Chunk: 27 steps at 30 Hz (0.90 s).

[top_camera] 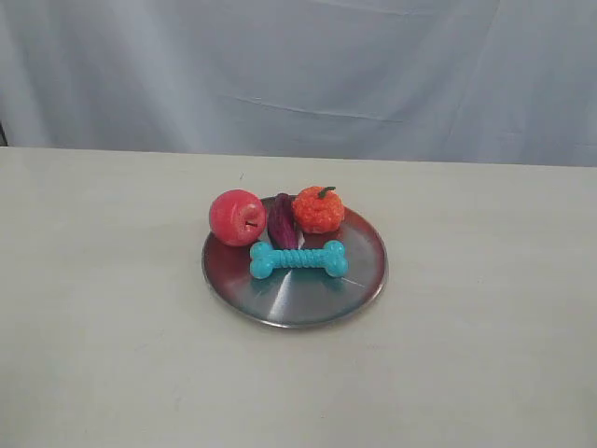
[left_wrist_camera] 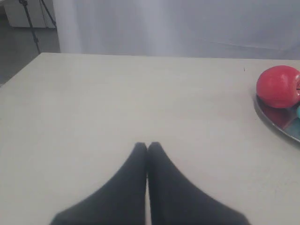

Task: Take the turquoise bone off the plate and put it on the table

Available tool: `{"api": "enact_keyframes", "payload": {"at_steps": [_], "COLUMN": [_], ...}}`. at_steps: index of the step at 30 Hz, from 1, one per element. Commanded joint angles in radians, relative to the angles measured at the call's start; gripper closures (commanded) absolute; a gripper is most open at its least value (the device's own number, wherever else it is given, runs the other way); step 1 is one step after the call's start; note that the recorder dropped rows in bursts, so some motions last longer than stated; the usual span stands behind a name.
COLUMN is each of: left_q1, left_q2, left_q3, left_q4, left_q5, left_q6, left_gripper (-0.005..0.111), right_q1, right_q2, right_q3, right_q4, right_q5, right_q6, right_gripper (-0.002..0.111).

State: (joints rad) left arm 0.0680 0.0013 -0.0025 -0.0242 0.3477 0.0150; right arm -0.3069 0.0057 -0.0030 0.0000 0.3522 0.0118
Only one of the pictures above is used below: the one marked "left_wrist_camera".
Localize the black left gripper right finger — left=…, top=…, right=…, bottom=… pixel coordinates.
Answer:
left=148, top=142, right=250, bottom=225

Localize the round steel plate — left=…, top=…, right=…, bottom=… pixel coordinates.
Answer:
left=253, top=95, right=300, bottom=150

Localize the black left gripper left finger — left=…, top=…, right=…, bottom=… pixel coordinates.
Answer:
left=51, top=142, right=147, bottom=225

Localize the red apple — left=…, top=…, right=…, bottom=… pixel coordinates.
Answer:
left=256, top=65, right=300, bottom=108

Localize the black tripod stand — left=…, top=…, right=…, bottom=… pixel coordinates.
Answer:
left=18, top=0, right=57, bottom=53

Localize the teal toy bone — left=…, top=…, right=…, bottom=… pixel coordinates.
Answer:
left=296, top=105, right=300, bottom=118

